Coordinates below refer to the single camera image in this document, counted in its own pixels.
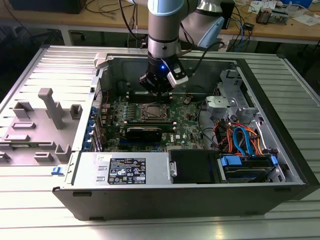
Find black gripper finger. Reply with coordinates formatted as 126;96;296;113
147;86;161;98
159;86;173;98

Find blue flat wire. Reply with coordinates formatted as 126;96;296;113
232;126;256;158

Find silver drive cage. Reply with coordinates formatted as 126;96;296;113
204;68;263;126

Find grey case latch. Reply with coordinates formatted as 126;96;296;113
93;52;113;69

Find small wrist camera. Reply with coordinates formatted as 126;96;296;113
138;73;152;87

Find graphics card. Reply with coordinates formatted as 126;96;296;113
124;125;163;144

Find silver power supply with label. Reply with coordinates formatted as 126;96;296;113
64;151;176;186

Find thick black cable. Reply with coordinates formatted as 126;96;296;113
196;104;221;153

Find white printed cards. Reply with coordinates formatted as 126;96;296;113
248;0;279;15

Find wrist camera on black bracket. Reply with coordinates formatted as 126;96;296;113
162;57;190;89

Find wooden desk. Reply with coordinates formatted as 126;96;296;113
0;0;320;47

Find thin red wire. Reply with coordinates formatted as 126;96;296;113
96;88;110;105

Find blue network cable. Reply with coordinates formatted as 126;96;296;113
234;18;252;53

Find green motherboard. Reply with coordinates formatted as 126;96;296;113
98;93;208;153

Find silver socket cover frame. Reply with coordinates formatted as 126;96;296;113
140;103;170;121

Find black monitor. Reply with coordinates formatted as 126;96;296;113
11;0;87;15

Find orange wire bundle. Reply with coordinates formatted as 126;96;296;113
214;121;266;157

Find thin metal locking lever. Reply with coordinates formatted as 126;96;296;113
142;99;162;107
146;110;172;120

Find white paper sheet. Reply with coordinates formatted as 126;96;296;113
291;14;320;27

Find green circuit board part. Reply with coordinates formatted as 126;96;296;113
271;8;291;26

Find grey parts rack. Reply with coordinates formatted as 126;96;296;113
0;87;85;167

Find CPU cooler with fan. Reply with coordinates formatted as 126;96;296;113
255;6;274;25

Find tall black box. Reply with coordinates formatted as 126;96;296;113
223;0;236;30

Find black and silver PC case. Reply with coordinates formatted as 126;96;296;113
51;51;320;222

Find black camera cable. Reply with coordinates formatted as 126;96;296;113
179;41;226;77

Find hard disk in blue carrier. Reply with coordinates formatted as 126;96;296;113
217;153;280;185

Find CPU socket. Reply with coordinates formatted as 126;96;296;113
136;101;173;123

